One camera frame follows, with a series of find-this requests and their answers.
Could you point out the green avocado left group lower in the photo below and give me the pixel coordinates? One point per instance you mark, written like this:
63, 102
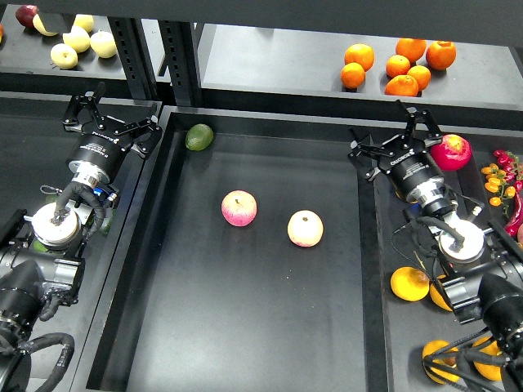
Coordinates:
39, 247

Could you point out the black shelf upright right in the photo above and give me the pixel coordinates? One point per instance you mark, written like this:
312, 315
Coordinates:
180, 54

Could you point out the yellow pear with stem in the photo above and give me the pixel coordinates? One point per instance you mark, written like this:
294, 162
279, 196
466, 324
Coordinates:
409, 284

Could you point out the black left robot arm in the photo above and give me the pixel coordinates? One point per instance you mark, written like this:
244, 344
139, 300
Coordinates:
42, 264

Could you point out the orange top right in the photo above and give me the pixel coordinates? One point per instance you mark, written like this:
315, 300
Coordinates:
441, 54

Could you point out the pink red apple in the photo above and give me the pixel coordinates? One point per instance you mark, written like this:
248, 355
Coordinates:
239, 208

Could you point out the pale yellow apple middle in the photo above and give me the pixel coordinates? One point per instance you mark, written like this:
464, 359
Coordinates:
77, 38

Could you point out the pale yellow apple back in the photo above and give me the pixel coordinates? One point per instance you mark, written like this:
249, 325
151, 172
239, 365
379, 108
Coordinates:
84, 21

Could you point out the cherry tomato bunch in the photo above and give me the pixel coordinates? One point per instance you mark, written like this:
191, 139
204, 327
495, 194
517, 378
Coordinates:
503, 177

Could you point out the orange top left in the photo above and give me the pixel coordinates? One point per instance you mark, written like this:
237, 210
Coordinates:
361, 54

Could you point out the green avocado group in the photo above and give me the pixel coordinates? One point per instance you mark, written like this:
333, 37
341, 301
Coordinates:
51, 199
39, 247

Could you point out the red chili pepper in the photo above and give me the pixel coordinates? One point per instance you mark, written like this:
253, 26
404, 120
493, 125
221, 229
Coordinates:
515, 221

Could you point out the red apple right tray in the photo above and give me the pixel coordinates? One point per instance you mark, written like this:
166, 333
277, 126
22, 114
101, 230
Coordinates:
452, 153

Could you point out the pale yellow apple slice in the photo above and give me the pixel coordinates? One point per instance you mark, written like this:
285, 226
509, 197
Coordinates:
39, 26

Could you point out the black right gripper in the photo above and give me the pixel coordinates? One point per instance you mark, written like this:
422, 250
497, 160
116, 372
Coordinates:
412, 169

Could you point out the orange top middle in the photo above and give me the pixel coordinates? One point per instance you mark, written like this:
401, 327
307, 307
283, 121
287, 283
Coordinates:
411, 48

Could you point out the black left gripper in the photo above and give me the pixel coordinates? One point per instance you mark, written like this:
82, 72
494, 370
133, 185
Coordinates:
100, 149

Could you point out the orange right middle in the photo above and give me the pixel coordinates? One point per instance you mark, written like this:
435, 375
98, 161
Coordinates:
422, 75

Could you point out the pale yellow apple front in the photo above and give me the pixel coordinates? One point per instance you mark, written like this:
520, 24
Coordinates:
64, 56

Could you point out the orange front lowest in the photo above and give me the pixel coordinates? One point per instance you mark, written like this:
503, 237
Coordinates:
402, 85

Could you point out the green avocado at tray corner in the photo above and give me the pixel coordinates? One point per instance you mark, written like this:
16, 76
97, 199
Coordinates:
199, 137

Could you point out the dark green avocado upright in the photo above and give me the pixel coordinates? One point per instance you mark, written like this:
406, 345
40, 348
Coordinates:
107, 224

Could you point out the pale yellow apple right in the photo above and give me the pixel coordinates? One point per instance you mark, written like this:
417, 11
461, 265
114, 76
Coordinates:
103, 44

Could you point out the orange lower left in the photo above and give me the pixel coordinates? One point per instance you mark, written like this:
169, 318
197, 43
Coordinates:
352, 75

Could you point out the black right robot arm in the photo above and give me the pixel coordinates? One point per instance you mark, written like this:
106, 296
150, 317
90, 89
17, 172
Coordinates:
436, 219

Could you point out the green avocado left group top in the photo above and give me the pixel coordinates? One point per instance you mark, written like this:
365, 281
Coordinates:
51, 199

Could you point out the black shelf upright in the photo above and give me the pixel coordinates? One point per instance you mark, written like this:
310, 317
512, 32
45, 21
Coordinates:
180, 54
134, 54

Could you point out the black centre tray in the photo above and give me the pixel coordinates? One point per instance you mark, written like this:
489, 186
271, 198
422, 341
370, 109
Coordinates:
243, 308

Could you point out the dark red apple shelf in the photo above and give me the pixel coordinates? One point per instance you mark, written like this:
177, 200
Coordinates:
25, 15

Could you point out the yellow pear under arm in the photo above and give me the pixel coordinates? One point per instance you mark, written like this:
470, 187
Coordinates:
437, 298

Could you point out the small orange middle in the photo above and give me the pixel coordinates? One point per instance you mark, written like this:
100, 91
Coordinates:
397, 65

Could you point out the black shelf upright left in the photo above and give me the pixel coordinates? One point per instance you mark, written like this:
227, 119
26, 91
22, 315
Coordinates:
134, 54

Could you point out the pale yellow pink apple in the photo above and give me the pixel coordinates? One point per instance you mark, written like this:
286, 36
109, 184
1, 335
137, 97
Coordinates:
305, 228

